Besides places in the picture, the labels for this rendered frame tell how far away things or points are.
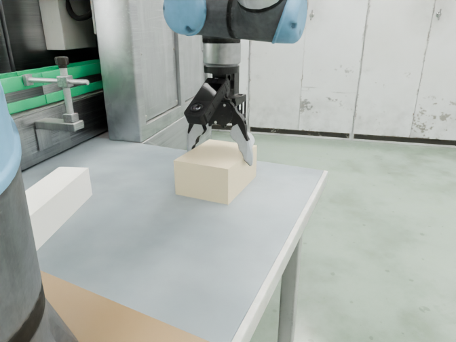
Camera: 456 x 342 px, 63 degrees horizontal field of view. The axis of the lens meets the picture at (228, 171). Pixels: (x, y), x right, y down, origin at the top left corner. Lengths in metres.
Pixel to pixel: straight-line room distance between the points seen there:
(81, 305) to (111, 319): 0.03
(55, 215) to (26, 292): 0.48
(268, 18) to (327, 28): 3.13
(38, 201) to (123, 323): 0.37
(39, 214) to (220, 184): 0.32
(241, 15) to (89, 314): 0.45
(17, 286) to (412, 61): 3.70
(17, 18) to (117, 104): 0.38
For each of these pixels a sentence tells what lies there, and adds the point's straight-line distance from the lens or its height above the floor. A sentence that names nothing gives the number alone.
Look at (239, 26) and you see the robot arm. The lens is 0.61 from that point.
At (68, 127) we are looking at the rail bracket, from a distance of 0.97.
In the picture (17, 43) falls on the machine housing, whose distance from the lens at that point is 1.31.
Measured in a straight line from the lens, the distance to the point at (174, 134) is 1.36.
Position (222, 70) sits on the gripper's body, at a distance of 0.74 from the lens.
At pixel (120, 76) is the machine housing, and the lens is 1.12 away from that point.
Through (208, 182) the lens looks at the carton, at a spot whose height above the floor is 0.79.
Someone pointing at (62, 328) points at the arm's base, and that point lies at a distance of 0.28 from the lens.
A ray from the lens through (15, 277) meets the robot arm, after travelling 0.21.
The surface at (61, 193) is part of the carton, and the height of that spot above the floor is 0.80.
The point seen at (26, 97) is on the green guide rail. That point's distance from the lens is 1.04.
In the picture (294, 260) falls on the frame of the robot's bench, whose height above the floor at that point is 0.53.
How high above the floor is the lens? 1.08
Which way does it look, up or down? 22 degrees down
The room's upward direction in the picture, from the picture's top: straight up
